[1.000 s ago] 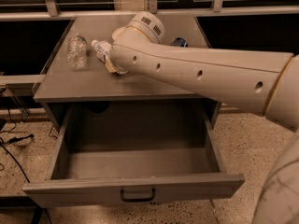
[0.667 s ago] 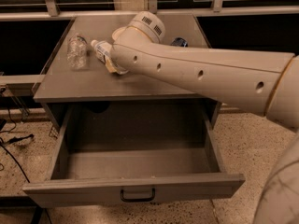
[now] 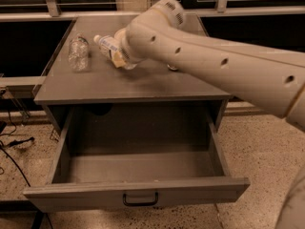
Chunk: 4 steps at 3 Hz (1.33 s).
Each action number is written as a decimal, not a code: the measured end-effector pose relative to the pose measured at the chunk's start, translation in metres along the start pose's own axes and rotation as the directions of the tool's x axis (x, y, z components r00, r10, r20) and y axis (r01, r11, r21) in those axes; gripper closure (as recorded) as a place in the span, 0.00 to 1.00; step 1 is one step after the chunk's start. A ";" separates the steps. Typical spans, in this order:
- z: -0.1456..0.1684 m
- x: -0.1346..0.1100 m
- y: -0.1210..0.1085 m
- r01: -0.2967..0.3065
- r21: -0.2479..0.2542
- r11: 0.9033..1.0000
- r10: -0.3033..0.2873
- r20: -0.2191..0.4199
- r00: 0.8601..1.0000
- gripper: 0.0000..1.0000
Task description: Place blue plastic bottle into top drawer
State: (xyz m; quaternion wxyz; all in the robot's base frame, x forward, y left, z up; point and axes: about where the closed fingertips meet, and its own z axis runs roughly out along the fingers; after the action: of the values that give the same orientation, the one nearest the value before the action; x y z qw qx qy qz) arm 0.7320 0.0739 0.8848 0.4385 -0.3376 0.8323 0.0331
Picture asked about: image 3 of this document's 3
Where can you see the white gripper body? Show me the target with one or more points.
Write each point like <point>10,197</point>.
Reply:
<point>124,56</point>

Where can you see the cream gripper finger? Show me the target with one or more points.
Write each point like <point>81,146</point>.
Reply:
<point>117,59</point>

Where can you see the blue label plastic bottle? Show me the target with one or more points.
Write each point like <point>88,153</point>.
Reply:
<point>107,44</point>

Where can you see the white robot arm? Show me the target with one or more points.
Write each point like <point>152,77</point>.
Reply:
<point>271,79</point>

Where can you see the clear crumpled plastic bottle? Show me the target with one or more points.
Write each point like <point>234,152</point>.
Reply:
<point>79,54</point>

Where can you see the grey drawer cabinet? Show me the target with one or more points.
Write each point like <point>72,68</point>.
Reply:
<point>149,81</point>

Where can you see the open grey top drawer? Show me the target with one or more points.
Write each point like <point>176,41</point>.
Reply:
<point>137,150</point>

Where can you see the blue soda can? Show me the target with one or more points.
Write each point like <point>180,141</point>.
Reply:
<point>172,68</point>

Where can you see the metal railing frame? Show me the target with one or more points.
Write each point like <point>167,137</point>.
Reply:
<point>30,18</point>

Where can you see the black drawer handle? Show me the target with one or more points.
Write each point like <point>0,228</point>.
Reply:
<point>140,201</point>

